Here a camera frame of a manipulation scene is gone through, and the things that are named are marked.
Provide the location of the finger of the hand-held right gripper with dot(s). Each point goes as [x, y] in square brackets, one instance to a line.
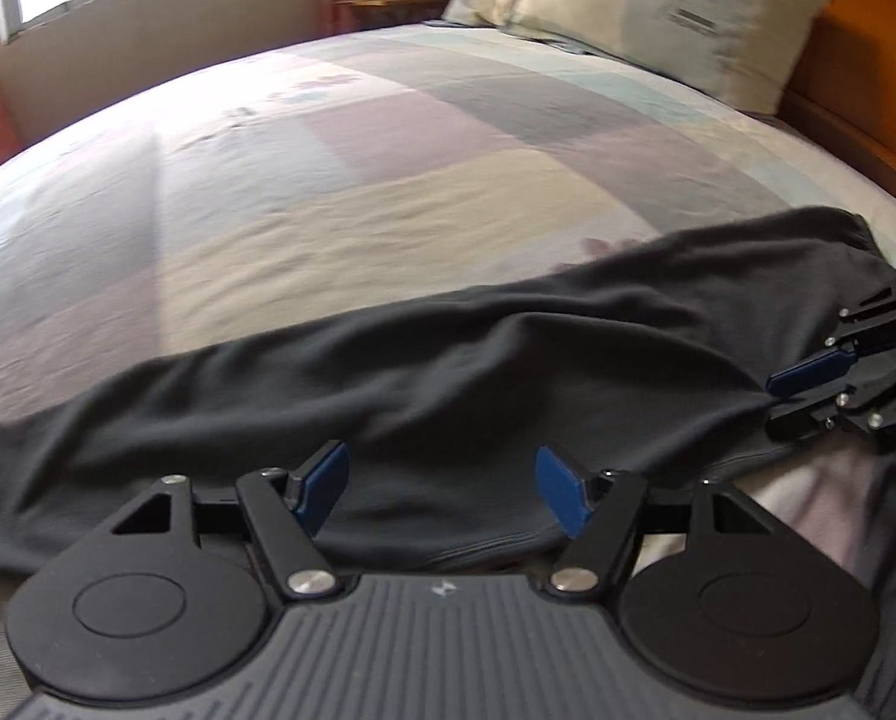
[808, 375]
[868, 409]

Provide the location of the dark grey pants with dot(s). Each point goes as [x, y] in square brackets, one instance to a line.
[418, 390]

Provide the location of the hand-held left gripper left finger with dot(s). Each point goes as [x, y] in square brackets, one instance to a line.
[320, 485]

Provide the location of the bed with patchwork floral sheet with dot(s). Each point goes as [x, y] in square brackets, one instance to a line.
[343, 187]

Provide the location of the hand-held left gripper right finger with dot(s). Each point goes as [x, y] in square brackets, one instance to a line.
[564, 489]

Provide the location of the large pale printed pillow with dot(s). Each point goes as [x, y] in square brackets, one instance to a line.
[658, 15]

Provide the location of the wooden carved headboard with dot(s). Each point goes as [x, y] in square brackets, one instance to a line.
[868, 52]

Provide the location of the wooden nightstand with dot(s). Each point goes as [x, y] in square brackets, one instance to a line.
[388, 15]

